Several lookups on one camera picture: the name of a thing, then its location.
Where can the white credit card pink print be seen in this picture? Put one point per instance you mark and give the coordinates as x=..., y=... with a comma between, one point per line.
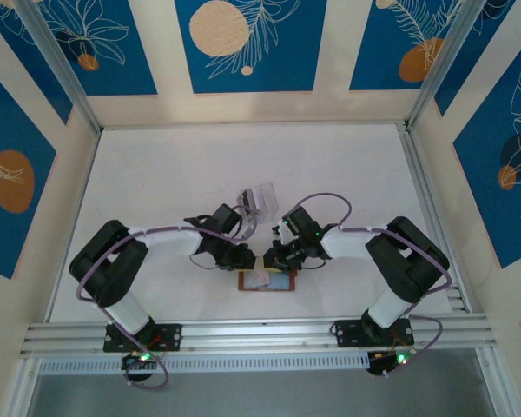
x=259, y=278

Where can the brown leather card holder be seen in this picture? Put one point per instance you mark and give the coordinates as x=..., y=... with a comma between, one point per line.
x=282, y=283

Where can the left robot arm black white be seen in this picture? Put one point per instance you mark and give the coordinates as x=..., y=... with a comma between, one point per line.
x=113, y=269

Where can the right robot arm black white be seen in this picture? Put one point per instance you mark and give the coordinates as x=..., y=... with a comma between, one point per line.
x=410, y=265

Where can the dark credit card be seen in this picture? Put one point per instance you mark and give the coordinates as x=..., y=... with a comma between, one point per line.
x=247, y=199

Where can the clear acrylic card stand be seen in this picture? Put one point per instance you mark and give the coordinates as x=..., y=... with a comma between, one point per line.
x=265, y=197

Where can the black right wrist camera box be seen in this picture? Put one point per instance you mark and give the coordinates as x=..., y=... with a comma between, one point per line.
x=301, y=221

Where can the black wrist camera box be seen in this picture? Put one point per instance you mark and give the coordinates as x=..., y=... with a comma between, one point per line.
x=224, y=217
x=301, y=221

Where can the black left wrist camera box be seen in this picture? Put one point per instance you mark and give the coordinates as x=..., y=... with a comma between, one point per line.
x=224, y=217

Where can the aluminium mounting rail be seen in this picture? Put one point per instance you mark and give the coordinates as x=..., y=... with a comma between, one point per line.
x=260, y=336

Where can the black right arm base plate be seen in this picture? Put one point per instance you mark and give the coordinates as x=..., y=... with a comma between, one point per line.
x=347, y=332

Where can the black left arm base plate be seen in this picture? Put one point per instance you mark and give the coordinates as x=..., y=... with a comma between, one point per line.
x=171, y=336

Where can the aluminium table side rail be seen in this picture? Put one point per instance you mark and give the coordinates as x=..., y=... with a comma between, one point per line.
x=421, y=191

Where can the aluminium frame leg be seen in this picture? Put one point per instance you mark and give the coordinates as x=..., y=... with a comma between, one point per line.
x=24, y=386
x=495, y=382

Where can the aluminium frame post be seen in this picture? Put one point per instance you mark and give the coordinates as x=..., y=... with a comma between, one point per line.
x=65, y=74
x=443, y=61

